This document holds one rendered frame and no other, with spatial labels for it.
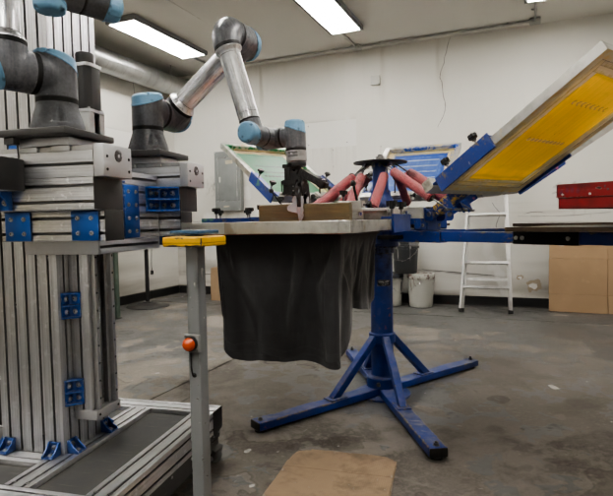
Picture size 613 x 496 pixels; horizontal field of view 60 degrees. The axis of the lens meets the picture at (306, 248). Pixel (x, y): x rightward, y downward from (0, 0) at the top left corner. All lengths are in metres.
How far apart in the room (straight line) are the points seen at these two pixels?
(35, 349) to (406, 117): 5.17
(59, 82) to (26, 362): 0.93
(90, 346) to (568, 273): 5.05
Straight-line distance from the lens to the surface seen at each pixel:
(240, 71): 1.93
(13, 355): 2.07
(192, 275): 1.53
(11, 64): 1.67
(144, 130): 2.10
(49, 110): 1.69
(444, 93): 6.38
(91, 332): 1.94
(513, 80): 6.34
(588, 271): 6.13
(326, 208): 1.87
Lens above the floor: 0.99
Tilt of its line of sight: 3 degrees down
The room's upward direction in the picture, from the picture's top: 1 degrees counter-clockwise
